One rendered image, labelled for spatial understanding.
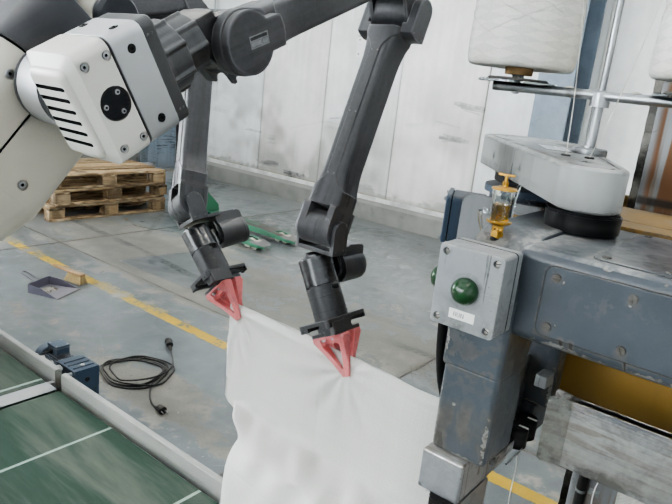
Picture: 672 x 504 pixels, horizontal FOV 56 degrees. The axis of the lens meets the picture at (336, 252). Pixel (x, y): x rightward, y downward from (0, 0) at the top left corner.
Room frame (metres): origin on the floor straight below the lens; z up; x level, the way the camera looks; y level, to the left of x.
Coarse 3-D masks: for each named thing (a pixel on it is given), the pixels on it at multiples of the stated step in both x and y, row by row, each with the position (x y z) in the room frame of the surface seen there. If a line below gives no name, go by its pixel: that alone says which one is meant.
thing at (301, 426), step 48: (240, 336) 1.13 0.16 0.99; (288, 336) 1.05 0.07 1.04; (240, 384) 1.13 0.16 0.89; (288, 384) 1.04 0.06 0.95; (336, 384) 0.97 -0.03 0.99; (384, 384) 0.91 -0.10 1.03; (240, 432) 1.07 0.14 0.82; (288, 432) 1.03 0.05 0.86; (336, 432) 0.96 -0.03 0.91; (384, 432) 0.90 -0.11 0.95; (432, 432) 0.85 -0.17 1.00; (240, 480) 1.01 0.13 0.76; (288, 480) 0.95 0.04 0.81; (336, 480) 0.93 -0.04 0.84; (384, 480) 0.89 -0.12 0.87
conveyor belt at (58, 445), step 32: (0, 416) 1.73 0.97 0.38; (32, 416) 1.75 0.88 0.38; (64, 416) 1.76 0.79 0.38; (0, 448) 1.57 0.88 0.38; (32, 448) 1.58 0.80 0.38; (64, 448) 1.60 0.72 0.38; (96, 448) 1.62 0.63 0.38; (128, 448) 1.63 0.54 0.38; (0, 480) 1.43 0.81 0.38; (32, 480) 1.44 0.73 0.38; (64, 480) 1.46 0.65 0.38; (96, 480) 1.47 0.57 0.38; (128, 480) 1.49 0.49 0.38; (160, 480) 1.50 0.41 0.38
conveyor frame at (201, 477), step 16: (64, 384) 1.94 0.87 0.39; (80, 384) 1.90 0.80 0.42; (80, 400) 1.88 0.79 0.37; (96, 400) 1.83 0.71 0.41; (96, 416) 1.83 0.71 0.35; (112, 416) 1.77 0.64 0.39; (128, 416) 1.74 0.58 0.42; (128, 432) 1.72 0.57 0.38; (144, 432) 1.67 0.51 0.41; (144, 448) 1.67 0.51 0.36; (160, 448) 1.62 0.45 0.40; (176, 448) 1.60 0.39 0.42; (176, 464) 1.58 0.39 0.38; (192, 464) 1.54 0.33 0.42; (192, 480) 1.54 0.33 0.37; (208, 480) 1.50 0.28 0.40
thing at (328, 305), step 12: (312, 288) 0.98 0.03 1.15; (324, 288) 0.98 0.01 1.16; (336, 288) 0.99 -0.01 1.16; (312, 300) 0.98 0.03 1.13; (324, 300) 0.97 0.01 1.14; (336, 300) 0.98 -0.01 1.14; (312, 312) 0.99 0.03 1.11; (324, 312) 0.97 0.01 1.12; (336, 312) 0.97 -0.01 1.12; (348, 312) 1.01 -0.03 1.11; (360, 312) 1.00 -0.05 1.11; (312, 324) 0.95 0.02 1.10; (324, 324) 0.93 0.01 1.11
